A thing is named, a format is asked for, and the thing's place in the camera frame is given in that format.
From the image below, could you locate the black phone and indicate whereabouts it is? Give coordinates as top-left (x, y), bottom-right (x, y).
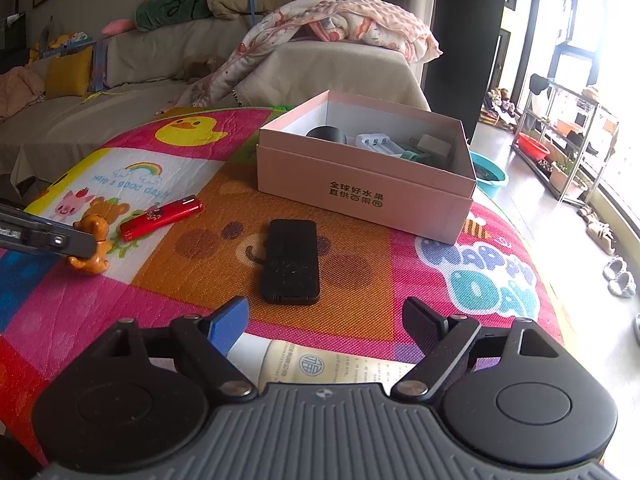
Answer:
top-left (260, 219), bottom-right (320, 306)

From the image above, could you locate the colourful cartoon play mat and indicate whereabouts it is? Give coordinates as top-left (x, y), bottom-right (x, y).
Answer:
top-left (1, 107), bottom-right (561, 452)

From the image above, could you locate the orange bear figurine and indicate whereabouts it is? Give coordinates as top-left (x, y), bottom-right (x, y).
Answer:
top-left (66, 214), bottom-right (112, 274)

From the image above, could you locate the pink cardboard box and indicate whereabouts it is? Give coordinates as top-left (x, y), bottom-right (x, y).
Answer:
top-left (257, 91), bottom-right (476, 244)

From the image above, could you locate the grey slippers pair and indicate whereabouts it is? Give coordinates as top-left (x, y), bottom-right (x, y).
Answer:
top-left (603, 256), bottom-right (637, 298)

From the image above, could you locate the red plastic basin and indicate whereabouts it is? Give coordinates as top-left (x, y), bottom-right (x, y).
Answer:
top-left (516, 132), bottom-right (550, 162)

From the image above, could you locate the yellow cushion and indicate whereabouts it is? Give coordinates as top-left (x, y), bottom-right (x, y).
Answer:
top-left (44, 47), bottom-right (93, 100)

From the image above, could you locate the blue plastic basin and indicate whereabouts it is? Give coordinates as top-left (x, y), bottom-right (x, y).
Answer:
top-left (470, 152), bottom-right (509, 198)

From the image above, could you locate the potted plant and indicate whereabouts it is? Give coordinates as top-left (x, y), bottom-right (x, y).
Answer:
top-left (550, 162), bottom-right (588, 200)

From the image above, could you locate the cream cosmetic tube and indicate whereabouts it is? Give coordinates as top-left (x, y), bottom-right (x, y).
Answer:
top-left (227, 334), bottom-right (413, 393)

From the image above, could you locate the metal shelf rack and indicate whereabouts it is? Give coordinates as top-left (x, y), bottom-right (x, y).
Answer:
top-left (511, 74), bottom-right (620, 207)

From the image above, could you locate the black cylindrical cup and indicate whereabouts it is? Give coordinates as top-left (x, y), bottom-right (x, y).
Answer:
top-left (306, 125), bottom-right (347, 144)

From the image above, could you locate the beige covered sofa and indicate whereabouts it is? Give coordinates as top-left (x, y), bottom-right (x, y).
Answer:
top-left (1, 25), bottom-right (428, 205)

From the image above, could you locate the beige shoes pair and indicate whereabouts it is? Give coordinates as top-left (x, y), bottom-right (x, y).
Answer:
top-left (577, 206), bottom-right (616, 256)

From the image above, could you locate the red snack packet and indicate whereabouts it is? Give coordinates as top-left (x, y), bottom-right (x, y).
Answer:
top-left (118, 195), bottom-right (204, 242)

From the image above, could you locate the pink patterned blanket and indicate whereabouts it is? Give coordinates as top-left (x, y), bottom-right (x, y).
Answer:
top-left (175, 0), bottom-right (442, 107)

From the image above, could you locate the green plush toy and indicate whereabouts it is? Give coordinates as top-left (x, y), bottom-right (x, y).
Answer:
top-left (101, 0), bottom-right (213, 37)

